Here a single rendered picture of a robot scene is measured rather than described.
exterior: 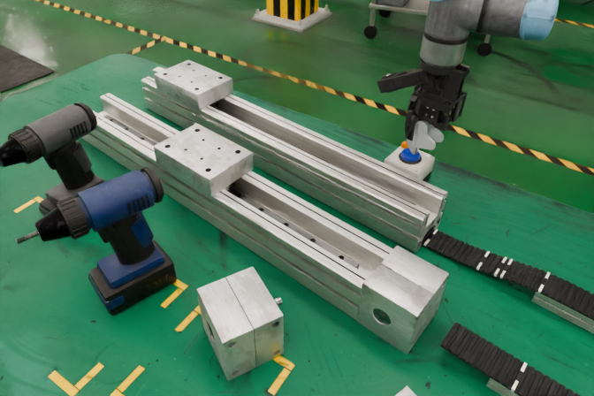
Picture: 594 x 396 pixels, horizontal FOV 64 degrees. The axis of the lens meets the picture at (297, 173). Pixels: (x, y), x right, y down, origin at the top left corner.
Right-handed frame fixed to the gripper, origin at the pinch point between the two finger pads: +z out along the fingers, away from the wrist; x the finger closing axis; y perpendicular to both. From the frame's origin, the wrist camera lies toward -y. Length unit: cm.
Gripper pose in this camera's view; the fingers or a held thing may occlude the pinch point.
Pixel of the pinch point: (412, 147)
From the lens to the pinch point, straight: 101.7
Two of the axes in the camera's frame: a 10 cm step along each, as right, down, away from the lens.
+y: 7.7, 4.0, -5.0
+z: -0.1, 7.9, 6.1
